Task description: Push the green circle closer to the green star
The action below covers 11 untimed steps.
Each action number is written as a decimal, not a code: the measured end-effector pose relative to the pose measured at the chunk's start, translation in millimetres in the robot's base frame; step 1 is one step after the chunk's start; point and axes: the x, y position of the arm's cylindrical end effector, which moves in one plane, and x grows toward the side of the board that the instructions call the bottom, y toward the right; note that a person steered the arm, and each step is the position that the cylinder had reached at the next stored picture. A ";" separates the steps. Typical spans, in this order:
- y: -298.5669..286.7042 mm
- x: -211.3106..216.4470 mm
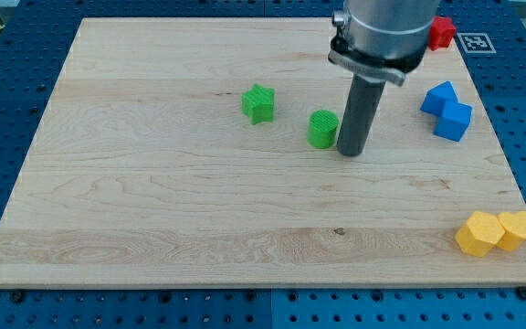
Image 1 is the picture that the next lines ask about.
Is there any green cylinder block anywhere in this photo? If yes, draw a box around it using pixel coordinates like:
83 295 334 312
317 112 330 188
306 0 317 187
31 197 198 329
307 110 339 149

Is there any green star block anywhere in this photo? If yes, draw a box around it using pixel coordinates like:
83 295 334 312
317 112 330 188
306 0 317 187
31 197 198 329
241 84 275 125

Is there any wooden board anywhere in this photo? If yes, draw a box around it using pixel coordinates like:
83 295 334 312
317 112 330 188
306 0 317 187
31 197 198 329
0 18 526 290

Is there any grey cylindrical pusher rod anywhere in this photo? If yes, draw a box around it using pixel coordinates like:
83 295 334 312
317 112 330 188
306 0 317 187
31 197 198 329
337 75 385 157

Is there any blue triangle block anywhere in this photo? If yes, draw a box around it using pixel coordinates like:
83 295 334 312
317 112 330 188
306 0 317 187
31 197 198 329
420 80 458 117

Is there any blue cube block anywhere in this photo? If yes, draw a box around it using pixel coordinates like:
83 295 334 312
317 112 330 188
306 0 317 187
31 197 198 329
434 101 473 142

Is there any red block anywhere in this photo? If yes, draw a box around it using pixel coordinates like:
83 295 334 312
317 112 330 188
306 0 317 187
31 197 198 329
428 16 457 50

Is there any yellow hexagon block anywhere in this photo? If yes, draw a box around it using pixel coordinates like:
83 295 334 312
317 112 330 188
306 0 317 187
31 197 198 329
455 210 505 258

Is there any white fiducial marker tag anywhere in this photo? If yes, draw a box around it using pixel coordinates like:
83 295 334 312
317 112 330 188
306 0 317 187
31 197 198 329
458 32 496 54

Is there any yellow heart block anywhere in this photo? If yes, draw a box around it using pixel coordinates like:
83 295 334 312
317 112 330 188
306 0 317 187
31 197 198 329
497 211 526 251

